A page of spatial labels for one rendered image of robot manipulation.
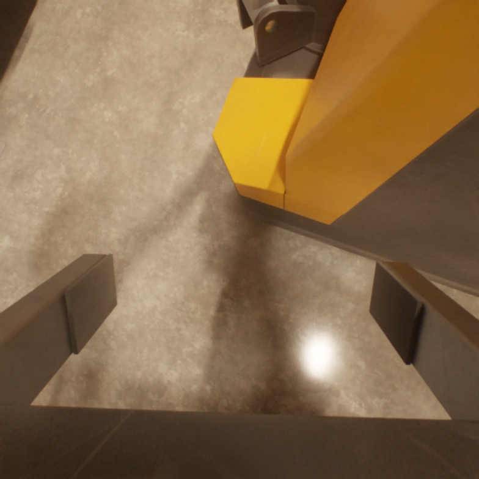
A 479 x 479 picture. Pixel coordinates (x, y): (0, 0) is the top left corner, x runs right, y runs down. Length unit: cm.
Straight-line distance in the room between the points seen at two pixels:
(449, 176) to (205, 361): 76
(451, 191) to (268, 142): 32
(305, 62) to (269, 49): 8
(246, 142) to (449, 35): 45
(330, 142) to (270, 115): 31
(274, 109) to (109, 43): 77
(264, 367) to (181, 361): 22
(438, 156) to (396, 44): 11
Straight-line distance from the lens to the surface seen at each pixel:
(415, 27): 21
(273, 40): 70
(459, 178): 33
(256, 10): 66
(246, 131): 62
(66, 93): 126
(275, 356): 92
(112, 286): 17
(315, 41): 75
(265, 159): 58
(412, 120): 26
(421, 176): 34
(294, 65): 75
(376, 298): 17
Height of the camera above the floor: 91
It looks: 80 degrees down
